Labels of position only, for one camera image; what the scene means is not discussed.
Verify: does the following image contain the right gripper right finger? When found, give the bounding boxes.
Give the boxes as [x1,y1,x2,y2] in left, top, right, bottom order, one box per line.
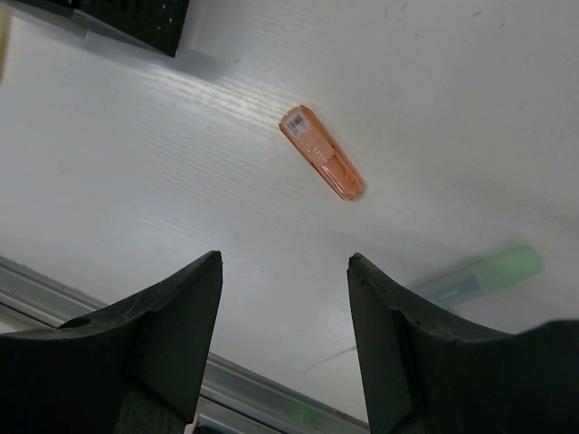
[347,254,578,433]

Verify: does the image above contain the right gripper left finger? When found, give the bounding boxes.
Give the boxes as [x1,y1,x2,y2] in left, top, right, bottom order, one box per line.
[1,251,223,433]

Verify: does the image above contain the green pastel highlighter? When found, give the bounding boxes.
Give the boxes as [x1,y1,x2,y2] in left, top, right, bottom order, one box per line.
[414,245,543,310]

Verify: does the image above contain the orange transparent correction tape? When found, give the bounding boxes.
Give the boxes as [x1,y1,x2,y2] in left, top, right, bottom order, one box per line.
[279,105,365,201]

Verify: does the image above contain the black front-right pen holder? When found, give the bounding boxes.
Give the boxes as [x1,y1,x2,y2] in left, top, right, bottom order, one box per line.
[8,0,189,58]

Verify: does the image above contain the aluminium rail frame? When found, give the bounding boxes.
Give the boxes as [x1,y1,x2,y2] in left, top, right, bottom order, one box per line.
[1,251,368,433]

